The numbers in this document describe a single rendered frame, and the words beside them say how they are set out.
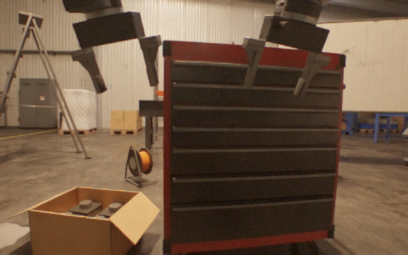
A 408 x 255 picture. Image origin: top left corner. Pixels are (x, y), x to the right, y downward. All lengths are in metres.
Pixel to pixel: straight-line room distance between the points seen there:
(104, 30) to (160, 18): 9.06
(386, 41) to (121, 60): 8.14
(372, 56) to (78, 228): 3.51
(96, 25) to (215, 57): 0.43
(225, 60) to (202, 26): 8.74
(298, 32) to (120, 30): 0.35
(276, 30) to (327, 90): 0.51
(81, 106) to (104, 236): 6.23
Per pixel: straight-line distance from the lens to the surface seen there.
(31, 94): 9.69
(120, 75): 9.09
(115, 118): 6.87
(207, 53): 0.78
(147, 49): 0.46
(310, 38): 0.50
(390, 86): 3.54
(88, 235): 1.10
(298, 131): 0.86
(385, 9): 13.61
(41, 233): 1.26
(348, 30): 3.50
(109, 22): 0.48
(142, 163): 2.01
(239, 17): 10.03
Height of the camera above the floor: 0.69
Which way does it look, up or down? 4 degrees down
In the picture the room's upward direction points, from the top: 1 degrees clockwise
